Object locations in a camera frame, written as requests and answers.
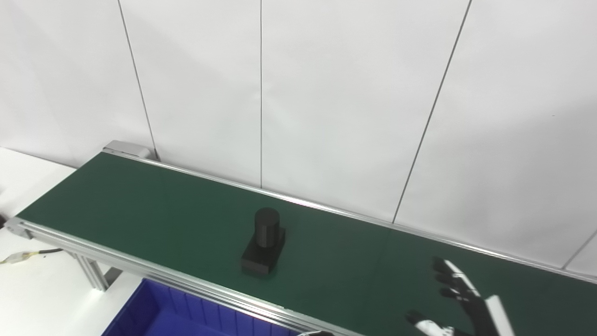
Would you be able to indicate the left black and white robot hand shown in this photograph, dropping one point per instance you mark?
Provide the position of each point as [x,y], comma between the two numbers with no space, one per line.
[317,333]

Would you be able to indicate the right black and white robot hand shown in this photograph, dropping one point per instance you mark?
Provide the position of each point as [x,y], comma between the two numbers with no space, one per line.
[471,303]

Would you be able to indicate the black cylinder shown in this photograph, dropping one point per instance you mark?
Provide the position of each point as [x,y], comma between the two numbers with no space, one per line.
[267,228]

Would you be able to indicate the blue plastic bin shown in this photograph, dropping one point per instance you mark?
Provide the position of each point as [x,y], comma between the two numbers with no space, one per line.
[177,317]

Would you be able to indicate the aluminium conveyor leg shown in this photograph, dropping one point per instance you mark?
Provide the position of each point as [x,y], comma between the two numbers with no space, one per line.
[93,273]

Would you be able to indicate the green conveyor with aluminium frame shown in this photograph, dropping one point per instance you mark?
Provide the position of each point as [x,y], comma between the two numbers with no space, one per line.
[163,210]

